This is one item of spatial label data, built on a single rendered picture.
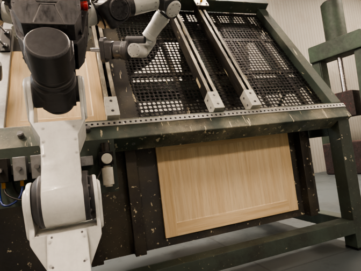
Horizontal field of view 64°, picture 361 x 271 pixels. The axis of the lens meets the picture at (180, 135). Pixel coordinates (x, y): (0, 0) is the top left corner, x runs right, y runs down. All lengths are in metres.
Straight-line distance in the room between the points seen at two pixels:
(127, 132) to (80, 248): 0.67
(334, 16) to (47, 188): 5.85
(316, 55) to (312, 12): 1.38
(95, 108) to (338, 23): 5.26
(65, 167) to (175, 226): 0.96
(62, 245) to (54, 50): 0.51
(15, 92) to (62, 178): 0.86
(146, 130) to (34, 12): 0.68
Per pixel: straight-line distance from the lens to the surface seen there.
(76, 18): 1.03
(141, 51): 1.45
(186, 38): 2.05
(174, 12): 1.41
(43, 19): 1.03
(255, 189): 1.90
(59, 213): 0.84
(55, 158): 0.89
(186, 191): 1.70
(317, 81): 2.19
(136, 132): 1.39
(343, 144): 2.05
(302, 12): 7.13
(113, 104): 1.47
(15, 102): 1.59
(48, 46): 0.86
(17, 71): 1.75
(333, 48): 6.08
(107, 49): 1.55
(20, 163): 1.27
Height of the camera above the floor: 0.70
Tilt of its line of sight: 4 degrees up
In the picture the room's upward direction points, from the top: 7 degrees counter-clockwise
